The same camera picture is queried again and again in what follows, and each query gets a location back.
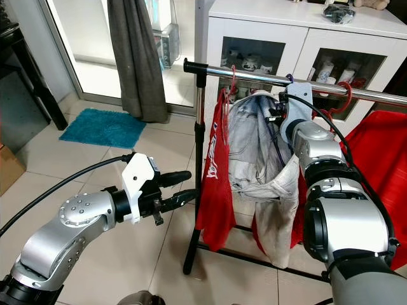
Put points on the white glass door cabinet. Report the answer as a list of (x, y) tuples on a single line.
[(267, 19)]

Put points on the teal floor mat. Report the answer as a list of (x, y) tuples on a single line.
[(102, 129)]

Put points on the grey white garment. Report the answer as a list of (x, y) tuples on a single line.
[(251, 140)]

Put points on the black plastic bag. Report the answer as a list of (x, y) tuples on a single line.
[(339, 14)]

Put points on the grey curtain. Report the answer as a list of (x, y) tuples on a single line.
[(137, 63)]

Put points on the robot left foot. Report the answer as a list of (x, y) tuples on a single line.
[(137, 298)]

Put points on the white bottle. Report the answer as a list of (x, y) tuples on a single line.
[(326, 70), (348, 76)]

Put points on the metal clothes rack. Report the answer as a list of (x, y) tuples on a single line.
[(248, 74)]

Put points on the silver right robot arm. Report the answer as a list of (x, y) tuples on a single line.
[(350, 235)]

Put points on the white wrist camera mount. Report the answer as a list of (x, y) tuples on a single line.
[(138, 181), (300, 105)]

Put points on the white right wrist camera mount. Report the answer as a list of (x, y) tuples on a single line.
[(300, 105)]

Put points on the red printed garment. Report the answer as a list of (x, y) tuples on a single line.
[(213, 210)]

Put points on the black side table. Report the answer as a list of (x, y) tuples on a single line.
[(19, 57)]

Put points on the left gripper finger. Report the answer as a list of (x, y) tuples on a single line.
[(177, 178), (179, 200)]

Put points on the printed cardboard box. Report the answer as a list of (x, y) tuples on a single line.
[(11, 168)]

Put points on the small grey appliance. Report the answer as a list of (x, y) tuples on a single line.
[(167, 44)]

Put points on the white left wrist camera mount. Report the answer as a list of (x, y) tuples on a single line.
[(138, 181)]

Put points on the beige plush toy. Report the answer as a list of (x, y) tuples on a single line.
[(372, 4)]

